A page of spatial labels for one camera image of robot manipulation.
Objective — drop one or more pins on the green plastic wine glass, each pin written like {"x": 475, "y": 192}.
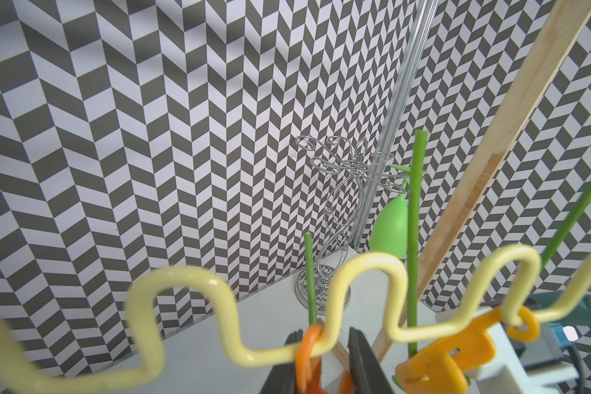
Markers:
{"x": 390, "y": 231}

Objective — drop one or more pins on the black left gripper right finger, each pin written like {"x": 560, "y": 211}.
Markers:
{"x": 366, "y": 372}

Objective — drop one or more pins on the yellow orange clothes peg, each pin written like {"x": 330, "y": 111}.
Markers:
{"x": 482, "y": 351}

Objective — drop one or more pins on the wooden clothes rack frame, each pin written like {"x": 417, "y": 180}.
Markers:
{"x": 553, "y": 43}

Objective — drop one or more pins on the yellow arched peg hanger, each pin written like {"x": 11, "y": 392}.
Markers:
{"x": 22, "y": 376}

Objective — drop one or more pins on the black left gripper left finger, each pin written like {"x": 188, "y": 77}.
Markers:
{"x": 281, "y": 380}

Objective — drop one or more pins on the right aluminium corner profile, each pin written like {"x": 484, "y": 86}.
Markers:
{"x": 425, "y": 11}

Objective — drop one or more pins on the metal wire glass stand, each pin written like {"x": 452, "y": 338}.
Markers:
{"x": 336, "y": 156}

